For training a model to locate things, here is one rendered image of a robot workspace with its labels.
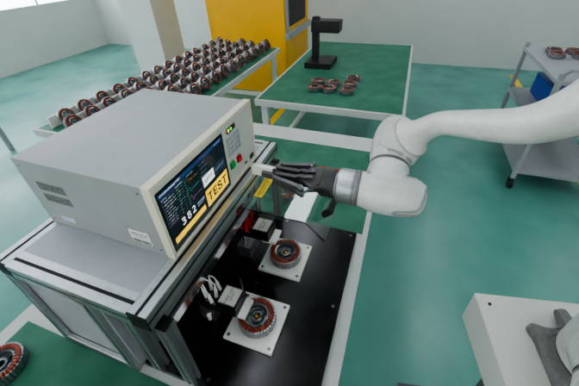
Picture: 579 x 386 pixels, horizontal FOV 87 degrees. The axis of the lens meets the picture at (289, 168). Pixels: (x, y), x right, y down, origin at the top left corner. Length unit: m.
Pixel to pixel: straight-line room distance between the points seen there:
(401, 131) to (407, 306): 1.38
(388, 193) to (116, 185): 0.57
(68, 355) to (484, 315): 1.16
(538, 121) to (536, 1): 5.44
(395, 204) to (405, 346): 1.25
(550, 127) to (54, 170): 0.89
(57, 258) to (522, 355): 1.12
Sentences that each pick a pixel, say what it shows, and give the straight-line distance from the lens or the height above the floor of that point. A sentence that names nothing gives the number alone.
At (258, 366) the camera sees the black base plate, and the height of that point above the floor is 0.77.
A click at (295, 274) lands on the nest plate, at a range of 1.09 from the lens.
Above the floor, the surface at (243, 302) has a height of 0.84.
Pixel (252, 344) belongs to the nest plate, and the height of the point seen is 0.78.
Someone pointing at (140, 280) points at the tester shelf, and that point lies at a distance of 0.75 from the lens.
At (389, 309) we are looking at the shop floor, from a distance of 1.98.
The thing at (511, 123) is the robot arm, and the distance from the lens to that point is 0.60.
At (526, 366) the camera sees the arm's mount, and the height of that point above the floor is 0.86.
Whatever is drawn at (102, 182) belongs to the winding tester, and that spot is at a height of 1.31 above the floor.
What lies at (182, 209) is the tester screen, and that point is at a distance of 0.72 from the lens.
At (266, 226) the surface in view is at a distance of 1.04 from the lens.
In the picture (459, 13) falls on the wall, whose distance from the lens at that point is 5.83.
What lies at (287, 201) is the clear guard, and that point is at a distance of 0.91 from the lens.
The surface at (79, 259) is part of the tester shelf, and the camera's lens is 0.87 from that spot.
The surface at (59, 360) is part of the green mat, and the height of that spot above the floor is 0.75.
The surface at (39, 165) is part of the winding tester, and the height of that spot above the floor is 1.31.
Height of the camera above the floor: 1.67
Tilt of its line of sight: 36 degrees down
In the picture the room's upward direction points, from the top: 3 degrees counter-clockwise
